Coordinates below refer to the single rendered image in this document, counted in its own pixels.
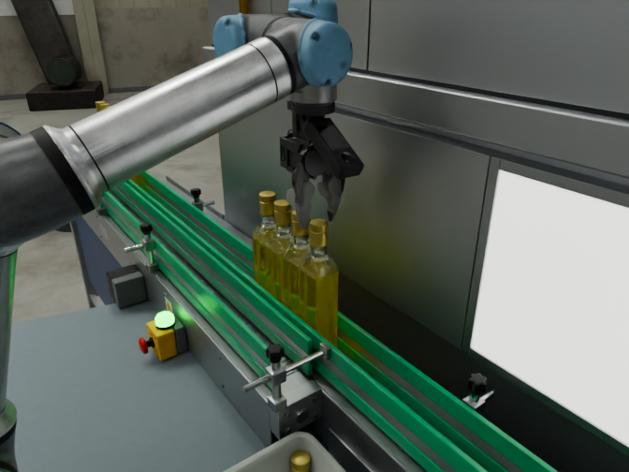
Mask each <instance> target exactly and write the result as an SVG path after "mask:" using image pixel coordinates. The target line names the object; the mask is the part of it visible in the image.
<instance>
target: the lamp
mask: <svg viewBox="0 0 629 472"><path fill-rule="evenodd" d="M154 320H155V327H156V328H157V329H158V330H161V331H164V330H168V329H171V328H172V327H173V326H174V325H175V319H174V316H173V314H172V313H170V312H169V311H164V312H160V313H158V314H157V315H156V317H155V319H154Z"/></svg>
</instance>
